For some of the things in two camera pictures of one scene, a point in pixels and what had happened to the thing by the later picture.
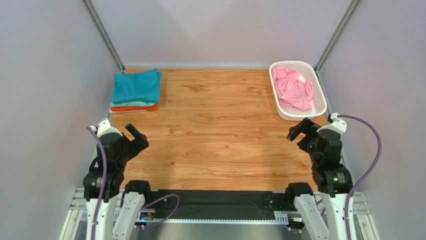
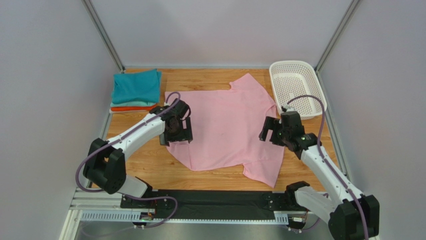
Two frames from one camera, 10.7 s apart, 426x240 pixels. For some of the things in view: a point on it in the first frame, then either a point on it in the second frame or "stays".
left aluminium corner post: x=99 y=26 stays
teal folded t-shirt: x=142 y=86 stays
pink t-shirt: x=293 y=94 → x=226 y=126
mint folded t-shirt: x=129 y=103 stays
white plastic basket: x=298 y=93 stays
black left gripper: x=136 y=147 → x=186 y=133
